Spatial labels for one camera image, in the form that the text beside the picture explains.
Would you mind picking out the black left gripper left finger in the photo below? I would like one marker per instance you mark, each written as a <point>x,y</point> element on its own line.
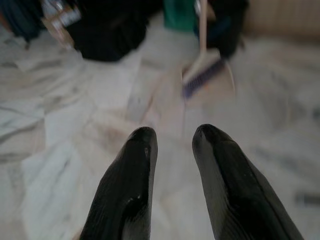
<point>125,190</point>

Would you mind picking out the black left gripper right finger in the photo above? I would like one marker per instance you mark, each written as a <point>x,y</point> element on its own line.
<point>240,195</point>

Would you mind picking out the beige broom with purple bristles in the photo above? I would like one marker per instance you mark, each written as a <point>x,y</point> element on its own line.
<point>200,67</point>

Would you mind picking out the large black bag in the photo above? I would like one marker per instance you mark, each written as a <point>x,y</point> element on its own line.
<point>110,30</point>

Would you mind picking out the dark blue black bag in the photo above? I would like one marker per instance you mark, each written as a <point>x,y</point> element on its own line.
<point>225,27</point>

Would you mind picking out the brown cardboard box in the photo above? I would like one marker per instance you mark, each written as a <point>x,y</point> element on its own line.
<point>61,23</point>

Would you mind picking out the beige wooden furniture panel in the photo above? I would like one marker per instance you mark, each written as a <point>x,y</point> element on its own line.
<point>282,18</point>

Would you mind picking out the green plastic container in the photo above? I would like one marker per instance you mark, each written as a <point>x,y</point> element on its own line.
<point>180,13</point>

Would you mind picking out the dark blue hanging cloth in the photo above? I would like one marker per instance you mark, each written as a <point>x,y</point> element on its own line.
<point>18,18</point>

